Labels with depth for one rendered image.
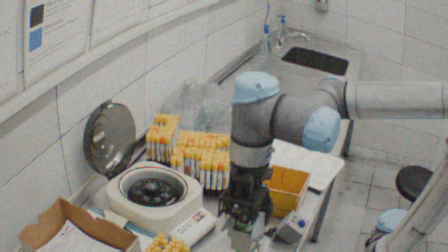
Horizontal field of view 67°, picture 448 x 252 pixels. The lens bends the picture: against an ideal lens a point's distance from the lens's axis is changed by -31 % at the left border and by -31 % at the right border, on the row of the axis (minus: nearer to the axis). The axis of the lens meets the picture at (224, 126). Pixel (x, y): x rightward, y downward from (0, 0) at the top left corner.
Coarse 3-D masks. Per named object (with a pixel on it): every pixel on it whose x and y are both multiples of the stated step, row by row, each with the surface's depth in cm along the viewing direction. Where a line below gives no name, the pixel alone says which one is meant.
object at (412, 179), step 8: (408, 168) 198; (416, 168) 197; (424, 168) 198; (400, 176) 191; (408, 176) 190; (416, 176) 191; (424, 176) 190; (400, 184) 185; (408, 184) 183; (416, 184) 184; (424, 184) 183; (400, 192) 183; (408, 192) 178; (416, 192) 177; (368, 240) 234
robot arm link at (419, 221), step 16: (432, 176) 63; (432, 192) 61; (416, 208) 65; (432, 208) 61; (400, 224) 70; (416, 224) 64; (432, 224) 62; (384, 240) 74; (400, 240) 68; (416, 240) 65
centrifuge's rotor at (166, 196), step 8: (136, 184) 125; (144, 184) 125; (152, 184) 122; (160, 184) 126; (168, 184) 126; (128, 192) 123; (136, 192) 121; (144, 192) 123; (152, 192) 121; (160, 192) 124; (168, 192) 123; (176, 192) 125; (136, 200) 118; (144, 200) 118; (152, 200) 119; (160, 200) 119; (168, 200) 120; (176, 200) 122
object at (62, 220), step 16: (64, 208) 107; (80, 208) 103; (48, 224) 100; (64, 224) 108; (80, 224) 107; (96, 224) 103; (112, 224) 100; (32, 240) 93; (48, 240) 100; (64, 240) 101; (80, 240) 103; (96, 240) 106; (112, 240) 103; (128, 240) 100
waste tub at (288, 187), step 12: (276, 168) 139; (288, 168) 138; (276, 180) 141; (288, 180) 139; (300, 180) 138; (276, 192) 127; (288, 192) 126; (300, 192) 126; (276, 204) 129; (288, 204) 127; (300, 204) 132; (276, 216) 131
